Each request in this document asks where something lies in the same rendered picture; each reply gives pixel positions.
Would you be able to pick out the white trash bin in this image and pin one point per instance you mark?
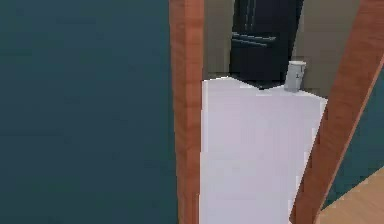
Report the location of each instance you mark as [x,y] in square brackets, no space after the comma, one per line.
[295,76]

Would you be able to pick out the black fridge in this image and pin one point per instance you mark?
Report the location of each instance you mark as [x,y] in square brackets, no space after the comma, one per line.
[263,50]

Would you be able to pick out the brown wooden door frame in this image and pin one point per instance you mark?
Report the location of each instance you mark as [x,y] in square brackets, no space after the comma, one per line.
[188,110]

